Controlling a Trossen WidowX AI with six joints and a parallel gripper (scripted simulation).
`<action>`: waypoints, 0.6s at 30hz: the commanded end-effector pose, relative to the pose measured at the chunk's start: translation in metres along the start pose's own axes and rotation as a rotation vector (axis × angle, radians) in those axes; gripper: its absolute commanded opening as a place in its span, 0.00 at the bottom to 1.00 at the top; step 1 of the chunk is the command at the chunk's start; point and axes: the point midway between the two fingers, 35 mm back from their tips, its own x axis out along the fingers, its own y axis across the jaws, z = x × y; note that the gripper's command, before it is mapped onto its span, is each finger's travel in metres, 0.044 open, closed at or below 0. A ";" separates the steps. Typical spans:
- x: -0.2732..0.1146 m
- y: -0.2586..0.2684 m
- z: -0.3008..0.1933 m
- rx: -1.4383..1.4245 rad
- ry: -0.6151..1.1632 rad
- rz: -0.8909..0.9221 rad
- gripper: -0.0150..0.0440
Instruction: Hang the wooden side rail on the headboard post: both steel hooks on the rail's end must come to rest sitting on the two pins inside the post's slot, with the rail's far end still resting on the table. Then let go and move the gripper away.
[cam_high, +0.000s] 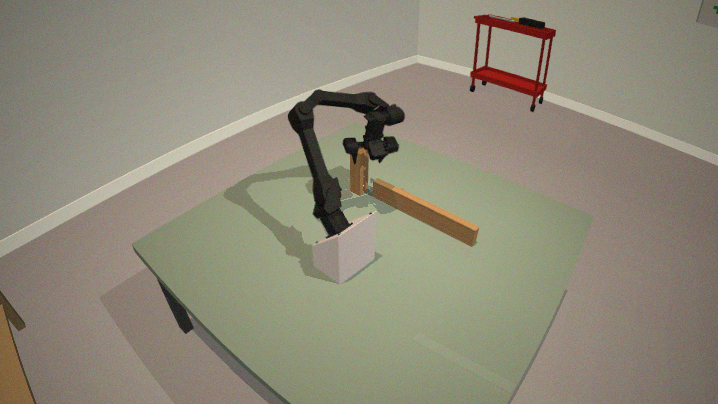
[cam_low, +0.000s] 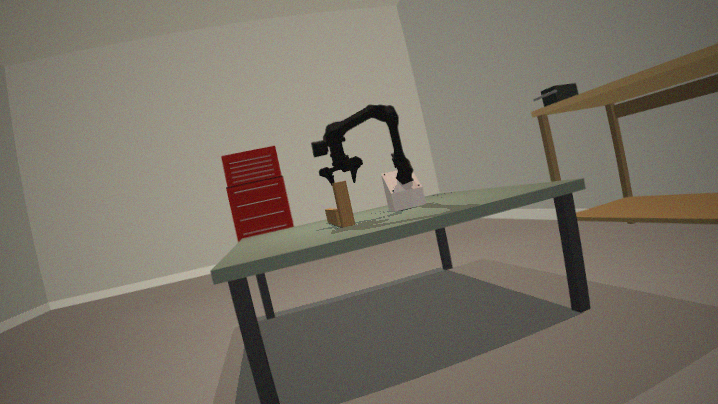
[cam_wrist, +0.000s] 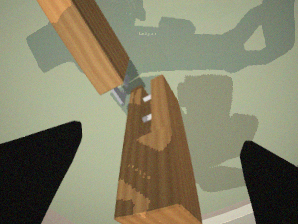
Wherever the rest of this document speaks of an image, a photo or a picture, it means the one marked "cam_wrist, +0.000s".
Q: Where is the brown wooden post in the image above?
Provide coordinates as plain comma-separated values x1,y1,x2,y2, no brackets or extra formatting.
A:
114,75,202,224

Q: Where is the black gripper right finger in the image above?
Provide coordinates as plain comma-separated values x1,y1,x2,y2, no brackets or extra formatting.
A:
239,141,298,224

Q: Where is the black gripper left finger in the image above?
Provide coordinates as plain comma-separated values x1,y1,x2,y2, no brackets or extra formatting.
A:
0,120,82,224

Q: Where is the brown wooden board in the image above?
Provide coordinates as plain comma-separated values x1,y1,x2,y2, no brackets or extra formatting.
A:
37,0,130,107

